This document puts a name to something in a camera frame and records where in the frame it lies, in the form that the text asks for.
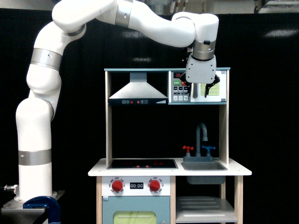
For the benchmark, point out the blue tap handle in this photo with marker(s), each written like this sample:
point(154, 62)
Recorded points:
point(208, 150)

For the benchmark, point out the grey microwave control panel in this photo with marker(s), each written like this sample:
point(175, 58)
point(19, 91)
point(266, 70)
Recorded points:
point(178, 91)

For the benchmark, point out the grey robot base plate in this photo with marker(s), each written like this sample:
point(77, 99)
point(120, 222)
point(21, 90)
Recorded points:
point(15, 212)

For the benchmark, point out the metal cable connector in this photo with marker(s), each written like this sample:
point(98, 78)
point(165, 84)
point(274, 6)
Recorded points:
point(10, 187)

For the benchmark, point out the grey toy faucet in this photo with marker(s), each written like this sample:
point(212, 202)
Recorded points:
point(201, 135)

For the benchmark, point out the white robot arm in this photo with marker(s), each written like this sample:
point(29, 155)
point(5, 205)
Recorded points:
point(49, 65)

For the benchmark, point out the white toy microwave door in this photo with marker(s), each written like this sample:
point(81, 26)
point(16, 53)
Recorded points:
point(216, 94)

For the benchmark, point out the blue clamp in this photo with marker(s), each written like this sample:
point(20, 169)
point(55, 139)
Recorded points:
point(47, 202)

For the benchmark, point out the red tap handle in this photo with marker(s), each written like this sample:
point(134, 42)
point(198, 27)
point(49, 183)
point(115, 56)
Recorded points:
point(188, 149)

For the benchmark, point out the teal lower oven door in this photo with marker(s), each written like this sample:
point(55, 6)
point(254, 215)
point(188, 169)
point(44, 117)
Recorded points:
point(136, 210)

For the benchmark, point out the black toy stovetop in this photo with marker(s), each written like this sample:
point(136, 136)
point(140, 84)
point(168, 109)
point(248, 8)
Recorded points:
point(143, 164)

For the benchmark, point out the grey toy sink basin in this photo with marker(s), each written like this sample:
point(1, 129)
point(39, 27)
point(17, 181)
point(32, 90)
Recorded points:
point(204, 166)

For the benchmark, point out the wooden toy kitchen frame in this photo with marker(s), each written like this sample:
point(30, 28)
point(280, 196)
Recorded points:
point(160, 132)

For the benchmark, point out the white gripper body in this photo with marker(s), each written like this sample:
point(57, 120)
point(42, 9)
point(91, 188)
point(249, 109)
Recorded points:
point(200, 71)

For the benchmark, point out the red oven knob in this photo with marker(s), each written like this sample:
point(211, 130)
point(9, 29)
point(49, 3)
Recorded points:
point(117, 186)
point(154, 186)

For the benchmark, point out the black oven timer display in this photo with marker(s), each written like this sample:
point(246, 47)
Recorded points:
point(136, 185)

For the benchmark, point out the right red oven knob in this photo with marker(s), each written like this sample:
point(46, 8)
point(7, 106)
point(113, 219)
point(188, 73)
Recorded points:
point(154, 186)

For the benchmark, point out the grey slatted shelf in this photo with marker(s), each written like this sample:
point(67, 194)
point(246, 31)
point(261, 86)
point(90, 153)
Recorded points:
point(203, 209)

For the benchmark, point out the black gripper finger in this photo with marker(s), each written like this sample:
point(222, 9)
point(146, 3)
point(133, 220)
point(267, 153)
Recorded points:
point(184, 81)
point(209, 86)

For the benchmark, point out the left red oven knob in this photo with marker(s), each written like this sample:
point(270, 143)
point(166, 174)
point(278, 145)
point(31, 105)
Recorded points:
point(117, 186)

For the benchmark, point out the silver range hood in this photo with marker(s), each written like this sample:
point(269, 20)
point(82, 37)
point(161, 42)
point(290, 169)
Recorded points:
point(138, 92)

